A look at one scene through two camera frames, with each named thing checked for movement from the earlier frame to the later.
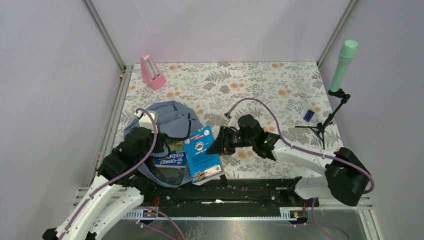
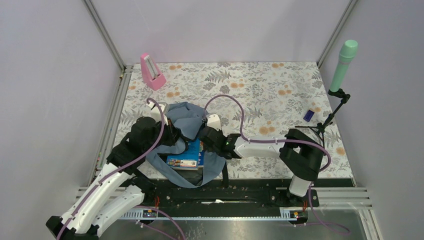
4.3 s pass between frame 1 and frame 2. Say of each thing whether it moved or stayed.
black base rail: stayed
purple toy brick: stayed
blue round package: moved
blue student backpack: moved
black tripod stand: stayed
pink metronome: stayed
